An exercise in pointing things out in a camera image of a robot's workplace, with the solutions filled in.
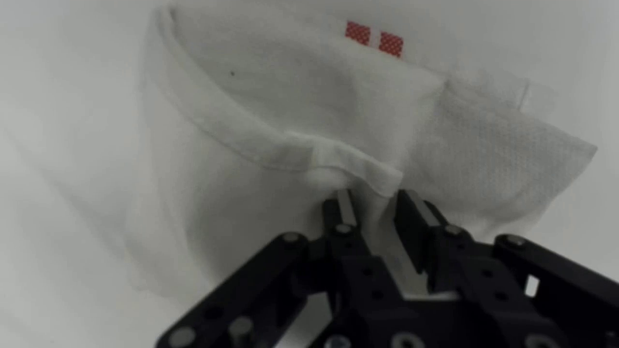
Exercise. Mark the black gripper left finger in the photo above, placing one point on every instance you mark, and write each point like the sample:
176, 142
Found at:
335, 258

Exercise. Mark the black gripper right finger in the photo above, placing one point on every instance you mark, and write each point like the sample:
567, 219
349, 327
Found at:
476, 264

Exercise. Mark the white towel with red stripes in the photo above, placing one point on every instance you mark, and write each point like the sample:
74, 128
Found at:
258, 128

